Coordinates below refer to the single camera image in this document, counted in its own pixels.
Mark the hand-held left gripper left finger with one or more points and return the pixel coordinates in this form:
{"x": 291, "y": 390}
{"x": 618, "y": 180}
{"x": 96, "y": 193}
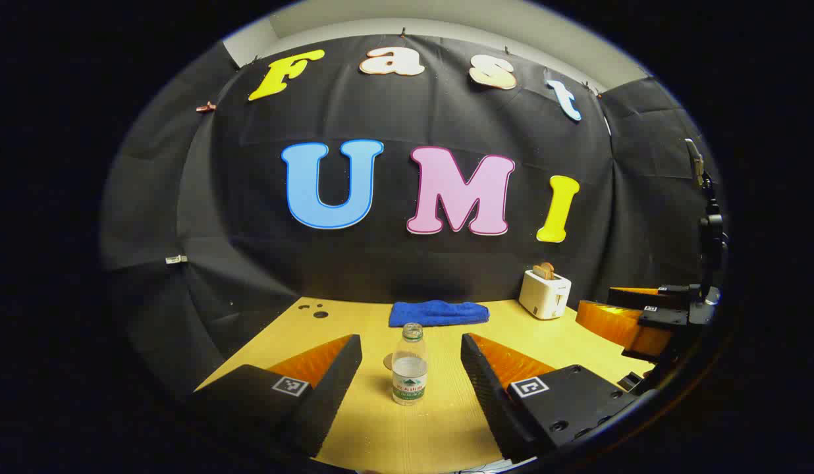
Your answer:
{"x": 328, "y": 395}

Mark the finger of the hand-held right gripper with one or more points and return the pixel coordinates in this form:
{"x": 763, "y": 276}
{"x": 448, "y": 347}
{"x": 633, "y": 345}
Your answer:
{"x": 618, "y": 326}
{"x": 674, "y": 296}

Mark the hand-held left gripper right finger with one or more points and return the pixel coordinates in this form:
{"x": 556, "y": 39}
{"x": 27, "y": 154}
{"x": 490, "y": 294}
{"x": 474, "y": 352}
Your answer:
{"x": 489, "y": 395}

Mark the clear plastic water bottle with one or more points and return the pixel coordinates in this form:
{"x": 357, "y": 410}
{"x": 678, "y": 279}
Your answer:
{"x": 409, "y": 375}

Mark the white toaster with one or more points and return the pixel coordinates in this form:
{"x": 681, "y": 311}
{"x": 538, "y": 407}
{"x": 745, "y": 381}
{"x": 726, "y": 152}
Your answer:
{"x": 542, "y": 296}

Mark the toast slice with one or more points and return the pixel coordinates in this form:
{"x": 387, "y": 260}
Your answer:
{"x": 544, "y": 270}

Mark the blue towel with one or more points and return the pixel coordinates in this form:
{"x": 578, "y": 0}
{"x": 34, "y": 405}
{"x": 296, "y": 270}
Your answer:
{"x": 436, "y": 313}

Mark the small white tag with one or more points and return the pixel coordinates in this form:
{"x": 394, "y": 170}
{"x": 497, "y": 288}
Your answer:
{"x": 176, "y": 259}

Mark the copper clip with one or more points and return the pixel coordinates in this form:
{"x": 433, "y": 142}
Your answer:
{"x": 206, "y": 106}

